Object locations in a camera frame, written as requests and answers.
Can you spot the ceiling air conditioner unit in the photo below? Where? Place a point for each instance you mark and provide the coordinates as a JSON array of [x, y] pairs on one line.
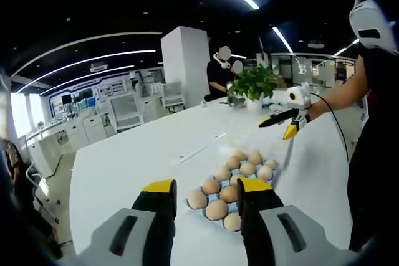
[[99, 67]]

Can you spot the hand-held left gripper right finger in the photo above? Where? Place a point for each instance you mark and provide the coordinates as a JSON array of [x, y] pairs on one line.
[[249, 231]]

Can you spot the operator in black clothing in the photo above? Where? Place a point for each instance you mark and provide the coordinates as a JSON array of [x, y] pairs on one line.
[[374, 154]]

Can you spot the small grey object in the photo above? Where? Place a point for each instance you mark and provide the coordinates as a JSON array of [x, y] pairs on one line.
[[235, 101]]

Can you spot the group of brown eggs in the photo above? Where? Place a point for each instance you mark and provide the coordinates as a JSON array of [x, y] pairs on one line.
[[216, 210]]

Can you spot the white square pillar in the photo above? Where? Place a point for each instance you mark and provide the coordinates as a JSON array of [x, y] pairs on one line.
[[184, 57]]

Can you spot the white worn device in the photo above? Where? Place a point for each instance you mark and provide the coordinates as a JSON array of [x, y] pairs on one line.
[[368, 20]]

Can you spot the person's right hand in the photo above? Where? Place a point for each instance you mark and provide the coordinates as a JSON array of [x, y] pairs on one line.
[[316, 111]]

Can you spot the white cabinet row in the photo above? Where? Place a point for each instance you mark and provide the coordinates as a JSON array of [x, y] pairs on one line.
[[78, 129]]

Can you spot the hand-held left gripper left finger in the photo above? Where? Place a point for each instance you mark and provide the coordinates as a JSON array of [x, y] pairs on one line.
[[156, 231]]

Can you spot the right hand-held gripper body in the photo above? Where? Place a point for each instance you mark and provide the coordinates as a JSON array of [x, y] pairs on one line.
[[297, 94]]

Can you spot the green potted plant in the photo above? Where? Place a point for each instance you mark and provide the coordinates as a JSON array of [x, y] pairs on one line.
[[254, 82]]

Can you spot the lit wall display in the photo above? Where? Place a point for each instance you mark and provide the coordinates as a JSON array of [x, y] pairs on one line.
[[93, 94]]

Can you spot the white mesh chair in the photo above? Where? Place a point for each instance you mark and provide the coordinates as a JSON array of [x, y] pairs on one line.
[[126, 111], [173, 94]]

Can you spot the blue egg tray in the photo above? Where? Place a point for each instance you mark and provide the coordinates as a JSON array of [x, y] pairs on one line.
[[215, 197]]

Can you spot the white plastic bag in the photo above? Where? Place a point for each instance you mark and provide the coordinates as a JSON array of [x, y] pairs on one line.
[[274, 105]]

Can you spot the white table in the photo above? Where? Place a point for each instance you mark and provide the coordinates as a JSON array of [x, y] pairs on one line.
[[140, 160]]

